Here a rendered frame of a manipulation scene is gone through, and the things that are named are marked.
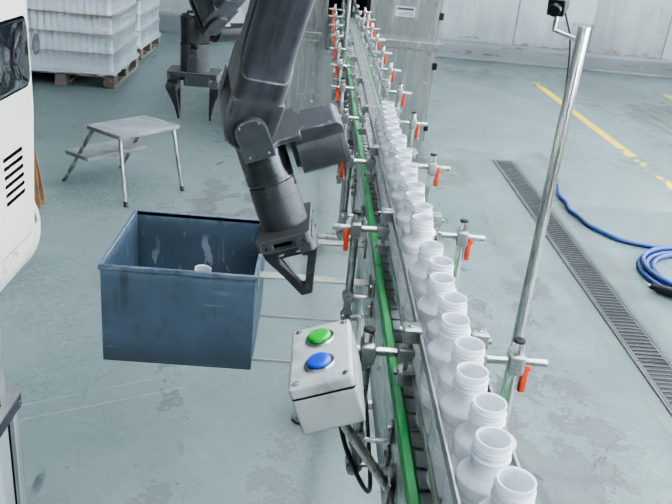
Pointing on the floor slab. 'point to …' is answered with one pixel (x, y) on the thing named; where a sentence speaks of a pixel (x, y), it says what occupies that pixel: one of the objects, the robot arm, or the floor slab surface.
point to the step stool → (135, 127)
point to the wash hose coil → (639, 256)
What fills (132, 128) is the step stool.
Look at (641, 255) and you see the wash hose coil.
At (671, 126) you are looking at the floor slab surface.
